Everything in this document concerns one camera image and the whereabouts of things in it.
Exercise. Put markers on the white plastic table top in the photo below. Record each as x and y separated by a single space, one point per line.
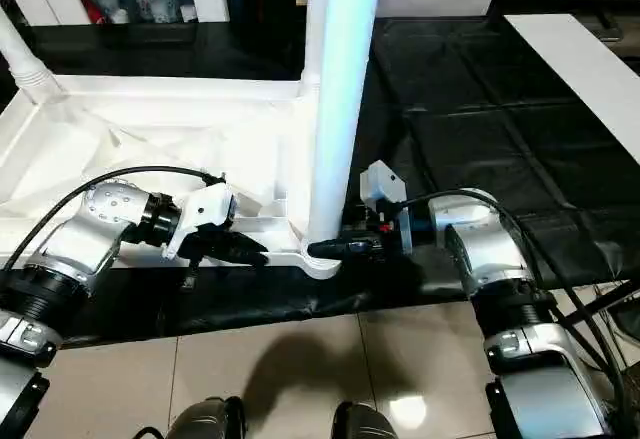
150 124

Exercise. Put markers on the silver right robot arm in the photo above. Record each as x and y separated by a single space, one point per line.
490 249

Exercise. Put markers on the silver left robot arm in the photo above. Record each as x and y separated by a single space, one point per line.
100 229

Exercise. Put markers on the small white cup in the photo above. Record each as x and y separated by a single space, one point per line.
120 15
187 12

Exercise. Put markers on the black stand leg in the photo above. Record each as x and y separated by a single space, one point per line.
600 306

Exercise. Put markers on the blue white porcelain jar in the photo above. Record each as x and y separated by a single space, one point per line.
156 5

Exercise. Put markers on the white flat board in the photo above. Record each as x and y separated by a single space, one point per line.
585 69

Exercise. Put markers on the red bottle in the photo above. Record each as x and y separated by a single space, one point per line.
86 6

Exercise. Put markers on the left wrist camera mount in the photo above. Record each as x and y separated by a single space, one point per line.
205 204

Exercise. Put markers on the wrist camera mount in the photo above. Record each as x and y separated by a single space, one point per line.
205 204
382 181

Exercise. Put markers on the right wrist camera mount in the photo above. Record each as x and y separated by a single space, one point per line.
382 181

